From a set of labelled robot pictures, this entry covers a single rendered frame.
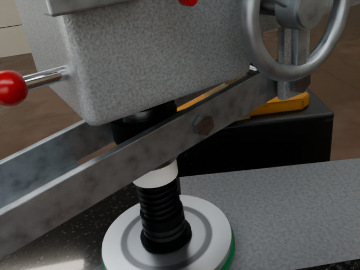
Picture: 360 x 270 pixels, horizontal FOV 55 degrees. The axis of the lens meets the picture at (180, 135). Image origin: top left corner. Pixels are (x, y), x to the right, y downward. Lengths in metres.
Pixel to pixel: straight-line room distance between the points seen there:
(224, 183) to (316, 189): 0.18
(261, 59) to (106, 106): 0.15
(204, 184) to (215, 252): 0.22
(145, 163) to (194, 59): 0.14
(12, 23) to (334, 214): 6.61
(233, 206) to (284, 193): 0.11
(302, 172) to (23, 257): 0.56
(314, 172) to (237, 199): 0.18
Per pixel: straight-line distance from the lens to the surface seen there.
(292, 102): 1.24
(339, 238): 0.64
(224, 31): 0.38
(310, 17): 0.38
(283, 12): 0.37
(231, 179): 0.75
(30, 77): 0.34
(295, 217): 0.66
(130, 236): 0.61
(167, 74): 0.35
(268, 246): 0.61
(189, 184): 0.75
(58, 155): 0.51
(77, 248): 0.67
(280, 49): 0.49
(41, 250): 0.70
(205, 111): 0.45
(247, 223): 0.65
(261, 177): 0.76
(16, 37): 7.00
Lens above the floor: 1.26
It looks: 27 degrees down
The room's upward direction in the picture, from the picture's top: 8 degrees counter-clockwise
